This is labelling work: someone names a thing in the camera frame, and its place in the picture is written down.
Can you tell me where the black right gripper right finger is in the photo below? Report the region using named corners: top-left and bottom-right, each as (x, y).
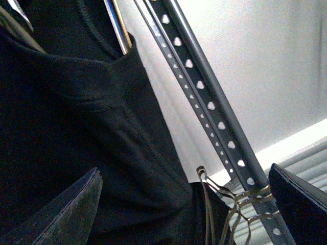
top-left (268, 163), bottom-right (326, 244)

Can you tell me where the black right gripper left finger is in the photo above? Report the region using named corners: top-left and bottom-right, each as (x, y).
top-left (1, 167), bottom-right (103, 244)

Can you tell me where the metal wire clothes hanger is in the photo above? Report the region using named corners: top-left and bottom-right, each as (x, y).
top-left (196, 165), bottom-right (281, 245)

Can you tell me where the black printed t-shirt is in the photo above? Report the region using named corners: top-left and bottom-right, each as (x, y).
top-left (1, 1), bottom-right (228, 244)

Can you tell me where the chrome metal bar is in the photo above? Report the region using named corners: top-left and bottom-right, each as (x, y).
top-left (103, 0), bottom-right (132, 55)

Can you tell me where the grey perforated front rack rail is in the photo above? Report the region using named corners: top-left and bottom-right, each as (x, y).
top-left (138, 1), bottom-right (295, 244)

